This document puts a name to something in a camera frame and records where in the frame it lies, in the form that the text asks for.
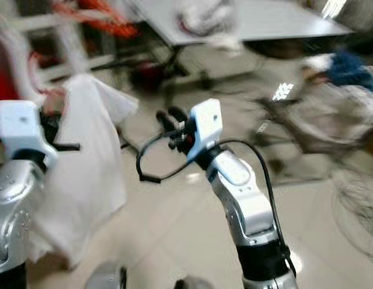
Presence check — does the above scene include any white table with black legs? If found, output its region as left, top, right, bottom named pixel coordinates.
left=129, top=0, right=356, bottom=46

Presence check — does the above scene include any robot leg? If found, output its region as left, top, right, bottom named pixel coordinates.
left=87, top=262, right=127, bottom=289
left=174, top=277, right=211, bottom=289

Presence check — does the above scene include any robot right leg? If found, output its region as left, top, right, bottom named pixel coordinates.
left=174, top=277, right=211, bottom=289

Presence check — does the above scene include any large white shirt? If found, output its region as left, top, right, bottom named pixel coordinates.
left=27, top=72, right=139, bottom=269

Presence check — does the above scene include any brown patterned fabric chair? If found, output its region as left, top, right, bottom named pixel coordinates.
left=256, top=84, right=373, bottom=181

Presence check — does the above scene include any red white garment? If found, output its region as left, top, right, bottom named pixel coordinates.
left=177, top=0, right=241, bottom=52

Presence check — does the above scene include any robot left leg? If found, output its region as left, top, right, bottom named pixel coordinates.
left=87, top=262, right=127, bottom=289

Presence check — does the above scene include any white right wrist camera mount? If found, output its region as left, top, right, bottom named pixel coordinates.
left=185, top=98, right=224, bottom=162

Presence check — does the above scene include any plain red garment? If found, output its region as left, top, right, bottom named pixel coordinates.
left=0, top=54, right=25, bottom=103

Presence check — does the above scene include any blue denim garment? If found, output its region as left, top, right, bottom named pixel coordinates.
left=328, top=49, right=373, bottom=91

